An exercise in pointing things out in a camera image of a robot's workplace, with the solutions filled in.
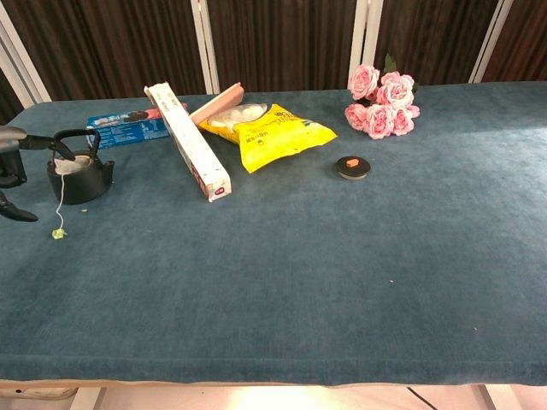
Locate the yellow snack bag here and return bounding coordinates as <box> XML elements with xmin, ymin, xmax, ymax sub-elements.
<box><xmin>197</xmin><ymin>102</ymin><xmax>338</xmax><ymax>174</ymax></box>

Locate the black cable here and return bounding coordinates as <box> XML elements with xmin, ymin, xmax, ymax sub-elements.
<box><xmin>408</xmin><ymin>385</ymin><xmax>433</xmax><ymax>410</ymax></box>

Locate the pink rose bouquet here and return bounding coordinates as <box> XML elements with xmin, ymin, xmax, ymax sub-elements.
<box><xmin>344</xmin><ymin>54</ymin><xmax>421</xmax><ymax>141</ymax></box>

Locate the black lid with orange knob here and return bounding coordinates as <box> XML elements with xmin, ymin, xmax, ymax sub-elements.
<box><xmin>334</xmin><ymin>155</ymin><xmax>372</xmax><ymax>182</ymax></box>

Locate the blue cookie package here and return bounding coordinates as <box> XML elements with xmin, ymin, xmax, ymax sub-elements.
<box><xmin>85</xmin><ymin>108</ymin><xmax>173</xmax><ymax>149</ymax></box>

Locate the black teapot with handle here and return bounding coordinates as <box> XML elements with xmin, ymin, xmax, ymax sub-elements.
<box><xmin>46</xmin><ymin>129</ymin><xmax>115</xmax><ymax>206</ymax></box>

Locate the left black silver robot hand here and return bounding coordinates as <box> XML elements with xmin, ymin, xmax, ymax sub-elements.
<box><xmin>0</xmin><ymin>126</ymin><xmax>77</xmax><ymax>223</ymax></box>

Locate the dark folding screen white frame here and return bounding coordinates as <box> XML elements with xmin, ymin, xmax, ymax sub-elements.
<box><xmin>0</xmin><ymin>0</ymin><xmax>547</xmax><ymax>129</ymax></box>

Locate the long pink box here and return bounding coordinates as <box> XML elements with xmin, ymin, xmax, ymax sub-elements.
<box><xmin>189</xmin><ymin>82</ymin><xmax>244</xmax><ymax>125</ymax></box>

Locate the blue table cloth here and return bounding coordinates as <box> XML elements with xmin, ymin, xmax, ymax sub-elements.
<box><xmin>0</xmin><ymin>81</ymin><xmax>547</xmax><ymax>387</ymax></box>

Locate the tea bag with string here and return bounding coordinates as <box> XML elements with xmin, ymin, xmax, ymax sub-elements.
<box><xmin>50</xmin><ymin>155</ymin><xmax>93</xmax><ymax>240</ymax></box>

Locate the white table leg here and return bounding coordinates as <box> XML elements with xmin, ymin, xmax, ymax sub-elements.
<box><xmin>69</xmin><ymin>386</ymin><xmax>107</xmax><ymax>410</ymax></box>
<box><xmin>473</xmin><ymin>384</ymin><xmax>519</xmax><ymax>410</ymax></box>

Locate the long white wrap box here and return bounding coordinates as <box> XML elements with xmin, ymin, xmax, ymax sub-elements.
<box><xmin>143</xmin><ymin>83</ymin><xmax>233</xmax><ymax>203</ymax></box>

